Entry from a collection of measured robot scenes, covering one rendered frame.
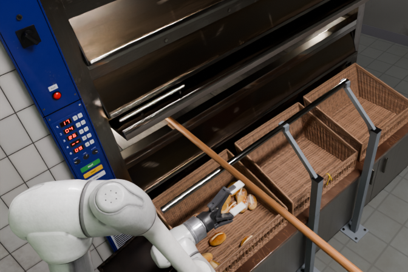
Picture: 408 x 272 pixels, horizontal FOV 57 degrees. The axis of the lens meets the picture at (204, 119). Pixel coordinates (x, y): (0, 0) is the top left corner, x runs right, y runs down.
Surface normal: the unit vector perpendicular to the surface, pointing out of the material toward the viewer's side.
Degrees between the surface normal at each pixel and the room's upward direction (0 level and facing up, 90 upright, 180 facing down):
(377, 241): 0
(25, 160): 90
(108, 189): 28
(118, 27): 70
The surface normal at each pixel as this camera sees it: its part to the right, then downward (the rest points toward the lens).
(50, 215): -0.12, -0.06
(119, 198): -0.04, -0.47
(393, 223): -0.13, -0.76
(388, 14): -0.73, 0.51
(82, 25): 0.53, 0.16
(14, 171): 0.61, 0.44
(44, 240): -0.11, 0.36
